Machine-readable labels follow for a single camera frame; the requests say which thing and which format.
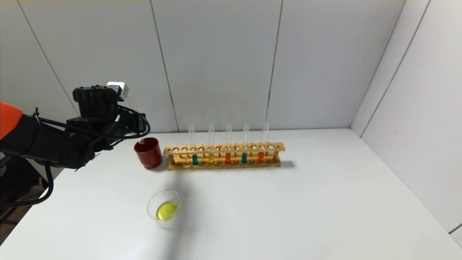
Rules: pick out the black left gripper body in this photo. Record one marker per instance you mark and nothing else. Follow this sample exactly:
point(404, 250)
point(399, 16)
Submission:
point(140, 122)

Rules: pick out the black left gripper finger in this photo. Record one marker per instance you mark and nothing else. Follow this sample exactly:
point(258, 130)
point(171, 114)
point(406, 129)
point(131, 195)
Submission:
point(140, 115)
point(140, 125)

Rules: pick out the yellow pigment test tube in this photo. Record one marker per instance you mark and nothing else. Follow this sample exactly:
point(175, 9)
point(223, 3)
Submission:
point(142, 141)
point(211, 158)

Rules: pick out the red pigment test tube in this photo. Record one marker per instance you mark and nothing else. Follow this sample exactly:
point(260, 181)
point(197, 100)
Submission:
point(260, 157)
point(227, 158)

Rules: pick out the wooden test tube rack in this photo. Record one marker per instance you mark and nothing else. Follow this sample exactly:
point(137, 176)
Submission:
point(231, 166)

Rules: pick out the red cylindrical cup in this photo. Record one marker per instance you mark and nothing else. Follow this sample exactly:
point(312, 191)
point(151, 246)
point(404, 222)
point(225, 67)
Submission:
point(148, 157)

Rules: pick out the clear glass beaker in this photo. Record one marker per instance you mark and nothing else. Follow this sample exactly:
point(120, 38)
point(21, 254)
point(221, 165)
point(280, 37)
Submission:
point(166, 211)

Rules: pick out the dark shelf furniture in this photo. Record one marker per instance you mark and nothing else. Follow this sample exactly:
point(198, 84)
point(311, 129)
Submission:
point(18, 184)

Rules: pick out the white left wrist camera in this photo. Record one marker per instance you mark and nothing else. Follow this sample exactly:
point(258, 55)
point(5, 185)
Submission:
point(121, 90)

